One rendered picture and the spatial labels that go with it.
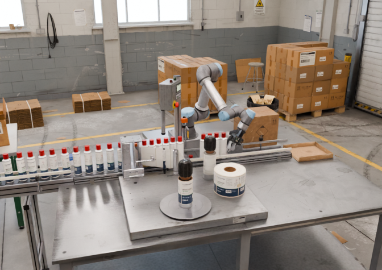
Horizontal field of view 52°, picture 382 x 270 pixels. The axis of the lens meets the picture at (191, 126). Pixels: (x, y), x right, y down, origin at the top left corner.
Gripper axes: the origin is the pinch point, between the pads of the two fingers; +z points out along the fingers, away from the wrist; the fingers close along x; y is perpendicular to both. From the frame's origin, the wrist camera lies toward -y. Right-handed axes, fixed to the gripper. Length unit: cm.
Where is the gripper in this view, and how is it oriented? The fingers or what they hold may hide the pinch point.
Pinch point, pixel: (227, 150)
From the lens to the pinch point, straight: 300.8
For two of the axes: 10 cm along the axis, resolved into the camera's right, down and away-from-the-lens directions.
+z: -4.8, 8.6, 1.8
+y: 2.6, 3.3, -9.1
